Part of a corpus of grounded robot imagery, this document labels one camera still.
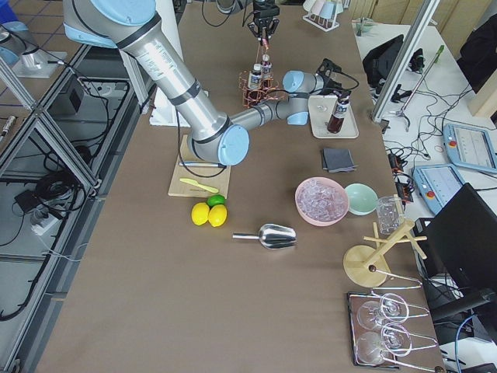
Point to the yellow lemon right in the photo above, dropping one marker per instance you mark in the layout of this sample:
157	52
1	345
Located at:
217	215

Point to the pink bowl of ice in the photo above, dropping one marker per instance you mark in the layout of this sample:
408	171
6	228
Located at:
321	201

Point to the blue teach pendant far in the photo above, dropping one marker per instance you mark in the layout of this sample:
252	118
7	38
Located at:
469	148

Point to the green lime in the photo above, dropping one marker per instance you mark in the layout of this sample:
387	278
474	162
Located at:
215	200

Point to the yellow plastic knife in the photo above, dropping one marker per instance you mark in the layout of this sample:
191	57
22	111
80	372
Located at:
195	183

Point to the cream rectangular tray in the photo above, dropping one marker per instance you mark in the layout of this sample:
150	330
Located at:
325	123

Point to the mint green bowl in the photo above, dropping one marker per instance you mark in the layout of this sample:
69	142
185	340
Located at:
362	199

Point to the blue teach pendant near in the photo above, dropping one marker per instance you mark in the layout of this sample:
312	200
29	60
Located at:
437	184

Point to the steel ice scoop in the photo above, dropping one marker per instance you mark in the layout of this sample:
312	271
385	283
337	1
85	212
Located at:
272	236

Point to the white cup rack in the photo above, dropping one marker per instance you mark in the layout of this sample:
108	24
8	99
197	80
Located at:
323	13

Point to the blue teach pendant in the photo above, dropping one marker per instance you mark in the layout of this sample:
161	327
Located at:
437	184
469	148

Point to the black case on desk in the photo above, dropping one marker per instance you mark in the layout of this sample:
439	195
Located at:
379	61

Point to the steel muddler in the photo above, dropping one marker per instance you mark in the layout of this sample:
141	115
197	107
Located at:
200	164

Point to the clear glass tumbler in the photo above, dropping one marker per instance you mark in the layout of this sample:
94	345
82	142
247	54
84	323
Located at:
388	214

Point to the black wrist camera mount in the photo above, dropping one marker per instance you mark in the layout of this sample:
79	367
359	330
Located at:
328	70

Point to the wooden cutting board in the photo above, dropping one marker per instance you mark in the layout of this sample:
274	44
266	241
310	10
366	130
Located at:
214	177

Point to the black framed glass tray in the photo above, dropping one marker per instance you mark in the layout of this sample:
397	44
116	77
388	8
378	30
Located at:
354	301

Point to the copper wire bottle basket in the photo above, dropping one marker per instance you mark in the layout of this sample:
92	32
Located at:
251	99

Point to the yellow lemon left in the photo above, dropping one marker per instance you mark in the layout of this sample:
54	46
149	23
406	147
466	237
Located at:
200	213

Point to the tea bottle in basket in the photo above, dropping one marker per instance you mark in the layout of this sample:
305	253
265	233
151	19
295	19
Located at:
266	72
255	78

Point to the grey folded cloth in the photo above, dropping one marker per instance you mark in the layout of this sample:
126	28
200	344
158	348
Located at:
335	160

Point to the wine glass lying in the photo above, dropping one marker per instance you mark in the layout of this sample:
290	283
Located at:
390	307
385	348

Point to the tea bottle carried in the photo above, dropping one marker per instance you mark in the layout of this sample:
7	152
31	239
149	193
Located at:
337	118

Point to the yellow lemon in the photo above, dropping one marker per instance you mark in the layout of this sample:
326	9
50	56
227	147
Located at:
200	213
217	215

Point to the wooden mug tree stand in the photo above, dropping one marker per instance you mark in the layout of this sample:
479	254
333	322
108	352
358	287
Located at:
366	265

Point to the aluminium frame post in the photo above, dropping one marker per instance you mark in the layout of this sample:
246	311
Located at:
415	32

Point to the person at desk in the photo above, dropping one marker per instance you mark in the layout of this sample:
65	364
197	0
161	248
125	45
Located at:
478	54

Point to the wine glass lying upper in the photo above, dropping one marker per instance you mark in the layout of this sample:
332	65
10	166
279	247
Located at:
390	307

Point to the black monitor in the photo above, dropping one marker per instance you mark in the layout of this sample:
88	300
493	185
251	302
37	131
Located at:
460	271

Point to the wine glass lying lower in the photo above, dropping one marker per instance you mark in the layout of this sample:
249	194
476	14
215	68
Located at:
385	348

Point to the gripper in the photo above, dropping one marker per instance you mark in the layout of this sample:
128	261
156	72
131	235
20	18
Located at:
262	14
337	87

